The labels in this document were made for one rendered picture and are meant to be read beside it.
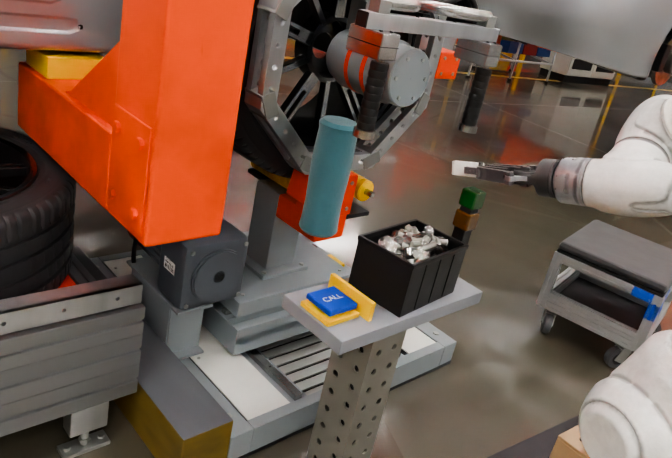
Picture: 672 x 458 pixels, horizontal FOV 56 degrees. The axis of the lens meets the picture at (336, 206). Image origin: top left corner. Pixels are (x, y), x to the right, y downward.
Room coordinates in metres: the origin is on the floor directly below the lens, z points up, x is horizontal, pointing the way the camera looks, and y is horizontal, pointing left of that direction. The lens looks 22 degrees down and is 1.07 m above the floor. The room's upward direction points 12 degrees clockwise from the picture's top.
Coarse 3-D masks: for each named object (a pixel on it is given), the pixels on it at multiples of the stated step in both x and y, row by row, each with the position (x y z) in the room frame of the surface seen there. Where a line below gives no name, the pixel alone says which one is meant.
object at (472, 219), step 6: (456, 210) 1.30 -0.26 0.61; (456, 216) 1.30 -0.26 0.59; (462, 216) 1.29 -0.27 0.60; (468, 216) 1.28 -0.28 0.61; (474, 216) 1.29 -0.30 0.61; (456, 222) 1.29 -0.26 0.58; (462, 222) 1.28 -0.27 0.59; (468, 222) 1.28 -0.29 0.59; (474, 222) 1.29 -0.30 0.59; (462, 228) 1.28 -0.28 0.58; (468, 228) 1.28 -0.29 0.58; (474, 228) 1.30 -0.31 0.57
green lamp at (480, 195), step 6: (462, 192) 1.30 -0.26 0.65; (468, 192) 1.29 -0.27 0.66; (474, 192) 1.28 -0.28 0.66; (480, 192) 1.29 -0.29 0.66; (462, 198) 1.29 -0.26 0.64; (468, 198) 1.28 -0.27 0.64; (474, 198) 1.28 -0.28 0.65; (480, 198) 1.29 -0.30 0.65; (462, 204) 1.29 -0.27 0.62; (468, 204) 1.28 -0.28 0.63; (474, 204) 1.28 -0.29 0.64; (480, 204) 1.29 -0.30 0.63
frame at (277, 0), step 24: (264, 0) 1.30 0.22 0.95; (288, 0) 1.29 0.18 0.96; (264, 24) 1.31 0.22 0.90; (288, 24) 1.30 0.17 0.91; (264, 48) 1.28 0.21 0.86; (432, 48) 1.63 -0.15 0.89; (264, 72) 1.27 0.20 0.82; (432, 72) 1.65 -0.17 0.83; (264, 96) 1.27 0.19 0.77; (264, 120) 1.30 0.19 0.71; (288, 120) 1.33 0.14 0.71; (384, 120) 1.62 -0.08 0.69; (408, 120) 1.62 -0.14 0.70; (288, 144) 1.34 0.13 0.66; (360, 144) 1.57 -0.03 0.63; (384, 144) 1.57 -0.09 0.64; (360, 168) 1.52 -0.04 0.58
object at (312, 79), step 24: (312, 0) 1.47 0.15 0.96; (336, 0) 1.52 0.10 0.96; (312, 24) 1.51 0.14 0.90; (336, 24) 1.59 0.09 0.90; (312, 48) 1.54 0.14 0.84; (312, 72) 1.50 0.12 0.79; (288, 96) 1.48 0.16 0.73; (336, 96) 1.76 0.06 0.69; (360, 96) 1.73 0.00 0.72; (312, 120) 1.69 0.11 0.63; (312, 144) 1.52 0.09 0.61
